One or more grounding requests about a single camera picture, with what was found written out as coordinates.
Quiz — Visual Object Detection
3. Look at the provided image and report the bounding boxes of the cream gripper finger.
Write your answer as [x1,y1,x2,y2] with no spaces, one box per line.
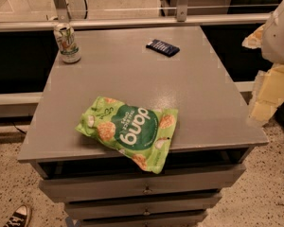
[249,63,284,124]
[241,26,264,49]

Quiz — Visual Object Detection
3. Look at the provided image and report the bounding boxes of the dark blue rxbar wrapper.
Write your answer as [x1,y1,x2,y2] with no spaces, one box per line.
[146,39,180,58]

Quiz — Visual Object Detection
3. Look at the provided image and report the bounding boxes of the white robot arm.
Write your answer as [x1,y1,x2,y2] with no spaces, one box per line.
[242,0,284,127]

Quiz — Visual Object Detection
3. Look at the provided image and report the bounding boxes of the green rice chip bag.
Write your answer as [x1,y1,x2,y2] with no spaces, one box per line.
[76,96,178,174]

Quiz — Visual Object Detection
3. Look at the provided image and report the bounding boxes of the grey drawer cabinet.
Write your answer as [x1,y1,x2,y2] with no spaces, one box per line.
[18,26,267,227]

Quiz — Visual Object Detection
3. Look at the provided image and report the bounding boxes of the white green soda can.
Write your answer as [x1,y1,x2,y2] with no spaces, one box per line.
[54,23,80,63]

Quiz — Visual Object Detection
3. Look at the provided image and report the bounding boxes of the black white sneaker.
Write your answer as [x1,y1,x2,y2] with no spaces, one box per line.
[3,204,31,227]

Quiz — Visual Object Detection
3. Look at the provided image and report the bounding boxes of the metal railing frame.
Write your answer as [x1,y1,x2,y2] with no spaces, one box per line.
[0,0,282,31]

